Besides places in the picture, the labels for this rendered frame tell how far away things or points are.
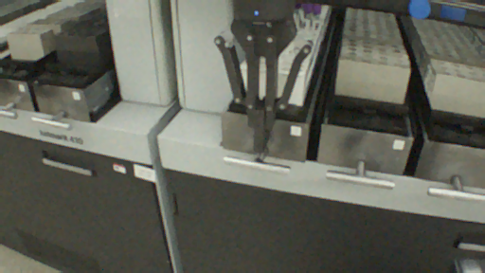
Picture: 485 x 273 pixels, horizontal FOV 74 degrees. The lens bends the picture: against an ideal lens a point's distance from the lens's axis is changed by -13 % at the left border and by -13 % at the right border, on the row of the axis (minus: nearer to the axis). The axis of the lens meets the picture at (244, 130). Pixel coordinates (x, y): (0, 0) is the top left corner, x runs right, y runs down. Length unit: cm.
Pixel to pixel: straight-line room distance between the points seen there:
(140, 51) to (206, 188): 28
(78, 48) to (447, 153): 68
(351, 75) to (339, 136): 10
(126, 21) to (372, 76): 43
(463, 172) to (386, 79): 19
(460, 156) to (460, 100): 9
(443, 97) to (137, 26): 53
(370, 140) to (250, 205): 25
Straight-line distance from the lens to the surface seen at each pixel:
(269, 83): 48
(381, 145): 55
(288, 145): 56
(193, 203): 72
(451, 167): 59
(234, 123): 56
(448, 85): 61
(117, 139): 71
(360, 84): 59
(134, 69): 72
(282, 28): 46
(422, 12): 54
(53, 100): 76
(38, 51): 85
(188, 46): 65
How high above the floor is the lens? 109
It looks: 33 degrees down
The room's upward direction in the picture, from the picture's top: straight up
